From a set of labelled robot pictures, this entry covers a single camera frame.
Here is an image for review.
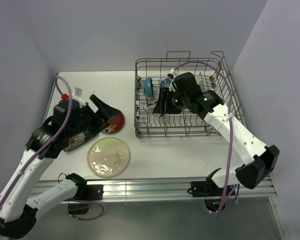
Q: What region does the aluminium frame rail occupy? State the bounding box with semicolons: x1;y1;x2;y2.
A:
26;177;291;240

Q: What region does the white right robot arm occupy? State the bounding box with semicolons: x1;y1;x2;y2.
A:
153;72;279;195

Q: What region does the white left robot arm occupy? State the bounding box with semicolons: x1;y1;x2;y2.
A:
0;94;121;240

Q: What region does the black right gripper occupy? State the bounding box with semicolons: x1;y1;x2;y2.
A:
153;87;189;114

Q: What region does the dark bowl beige inside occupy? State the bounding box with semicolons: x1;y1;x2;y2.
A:
160;77;172;88

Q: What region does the light green cup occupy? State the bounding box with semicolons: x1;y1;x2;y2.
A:
195;77;205;92

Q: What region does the clear glass cup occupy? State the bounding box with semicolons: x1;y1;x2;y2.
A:
146;104;156;119

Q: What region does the red floral round plate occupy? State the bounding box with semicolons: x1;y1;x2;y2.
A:
102;113;125;134

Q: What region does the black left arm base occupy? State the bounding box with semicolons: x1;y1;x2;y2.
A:
66;184;105;221

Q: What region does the blue ceramic bowl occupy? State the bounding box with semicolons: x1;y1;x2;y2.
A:
143;77;154;99

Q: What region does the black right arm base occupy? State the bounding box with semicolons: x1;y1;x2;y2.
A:
187;181;223;213

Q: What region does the black floral square plate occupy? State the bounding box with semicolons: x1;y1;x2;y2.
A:
63;130;98;152

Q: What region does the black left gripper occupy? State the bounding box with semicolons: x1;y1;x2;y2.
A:
66;94;121;139

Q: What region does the large cream round plate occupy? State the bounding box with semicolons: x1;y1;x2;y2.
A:
87;137;130;178

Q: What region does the grey wire dish rack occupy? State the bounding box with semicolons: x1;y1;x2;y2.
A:
134;51;249;142

